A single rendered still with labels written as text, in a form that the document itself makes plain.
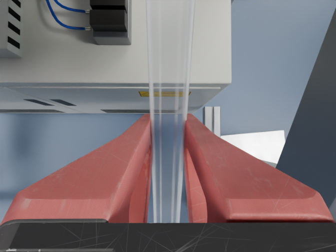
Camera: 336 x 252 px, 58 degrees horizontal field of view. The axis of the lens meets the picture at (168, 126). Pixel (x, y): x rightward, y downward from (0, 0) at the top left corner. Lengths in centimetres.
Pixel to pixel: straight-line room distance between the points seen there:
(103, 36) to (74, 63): 7
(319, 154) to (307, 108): 3
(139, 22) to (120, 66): 7
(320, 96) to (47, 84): 40
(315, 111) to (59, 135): 101
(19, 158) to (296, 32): 108
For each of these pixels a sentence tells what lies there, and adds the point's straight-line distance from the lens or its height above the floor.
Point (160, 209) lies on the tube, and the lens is 16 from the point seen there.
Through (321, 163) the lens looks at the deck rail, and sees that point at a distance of 18.
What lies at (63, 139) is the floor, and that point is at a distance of 112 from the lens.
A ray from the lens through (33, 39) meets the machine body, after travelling 51.
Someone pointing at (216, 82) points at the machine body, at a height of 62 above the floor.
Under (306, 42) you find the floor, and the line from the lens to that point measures 123.
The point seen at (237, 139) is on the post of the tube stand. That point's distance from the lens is 109.
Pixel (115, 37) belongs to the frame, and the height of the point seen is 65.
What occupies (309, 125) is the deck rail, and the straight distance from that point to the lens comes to 19.
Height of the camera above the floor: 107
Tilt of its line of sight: 88 degrees down
